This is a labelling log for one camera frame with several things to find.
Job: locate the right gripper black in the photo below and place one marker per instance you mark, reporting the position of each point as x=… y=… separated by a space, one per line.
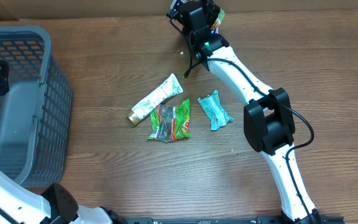
x=211 y=9

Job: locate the cup noodles container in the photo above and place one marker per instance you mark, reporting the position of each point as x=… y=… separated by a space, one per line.
x=220 y=17

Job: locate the white tube gold cap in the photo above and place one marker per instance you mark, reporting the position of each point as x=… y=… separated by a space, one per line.
x=168 y=89

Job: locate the teal white pouch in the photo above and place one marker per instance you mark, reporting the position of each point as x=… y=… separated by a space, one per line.
x=215 y=112

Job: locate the green snack packet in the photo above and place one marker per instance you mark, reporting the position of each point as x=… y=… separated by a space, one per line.
x=170 y=123

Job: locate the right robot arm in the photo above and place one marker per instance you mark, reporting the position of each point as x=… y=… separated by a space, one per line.
x=268 y=117

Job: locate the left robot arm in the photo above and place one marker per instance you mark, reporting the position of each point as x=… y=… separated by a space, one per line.
x=50 y=204

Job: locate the grey plastic mesh basket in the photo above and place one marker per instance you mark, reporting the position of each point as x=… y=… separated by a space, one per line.
x=35 y=114

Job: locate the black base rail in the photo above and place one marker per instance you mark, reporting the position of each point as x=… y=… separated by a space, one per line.
x=257 y=220

